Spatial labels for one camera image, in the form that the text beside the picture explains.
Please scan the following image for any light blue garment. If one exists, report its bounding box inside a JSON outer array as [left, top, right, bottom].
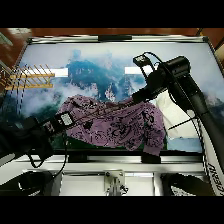
[[165, 137, 203, 154]]

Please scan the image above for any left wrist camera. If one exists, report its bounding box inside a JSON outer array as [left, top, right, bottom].
[[49, 111, 75, 134]]

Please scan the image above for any silver frame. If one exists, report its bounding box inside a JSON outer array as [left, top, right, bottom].
[[0, 34, 224, 197]]

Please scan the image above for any white garment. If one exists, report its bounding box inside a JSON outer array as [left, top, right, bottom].
[[155, 91, 202, 140]]

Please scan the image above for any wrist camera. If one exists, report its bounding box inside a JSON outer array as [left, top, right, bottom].
[[49, 111, 75, 134], [132, 54, 158, 73]]

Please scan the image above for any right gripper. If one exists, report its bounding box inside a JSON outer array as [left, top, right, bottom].
[[132, 68, 175, 105]]

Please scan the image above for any purple printed shirt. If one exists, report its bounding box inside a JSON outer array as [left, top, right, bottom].
[[58, 94, 167, 157]]

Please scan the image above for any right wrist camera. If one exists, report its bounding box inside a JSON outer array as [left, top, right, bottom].
[[132, 54, 158, 73]]

